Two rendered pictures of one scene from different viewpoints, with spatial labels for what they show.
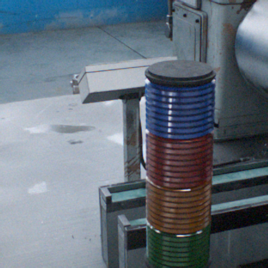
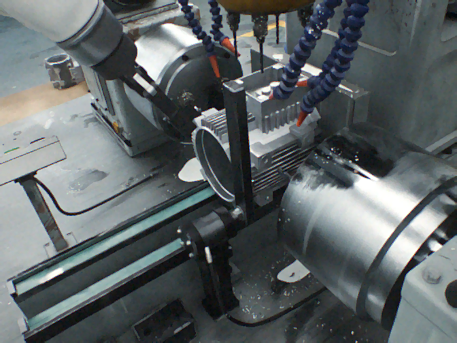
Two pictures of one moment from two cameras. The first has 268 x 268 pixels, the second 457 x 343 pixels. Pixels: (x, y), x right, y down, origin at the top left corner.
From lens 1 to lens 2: 0.42 m
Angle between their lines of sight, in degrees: 20
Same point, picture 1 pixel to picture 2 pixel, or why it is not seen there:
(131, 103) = (27, 184)
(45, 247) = not seen: outside the picture
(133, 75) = (17, 165)
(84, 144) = not seen: hidden behind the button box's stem
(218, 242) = (114, 309)
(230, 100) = (135, 124)
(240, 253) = (137, 307)
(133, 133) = (38, 204)
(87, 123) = not seen: hidden behind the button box
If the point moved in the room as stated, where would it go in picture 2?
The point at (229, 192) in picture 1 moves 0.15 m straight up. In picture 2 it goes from (124, 248) to (103, 192)
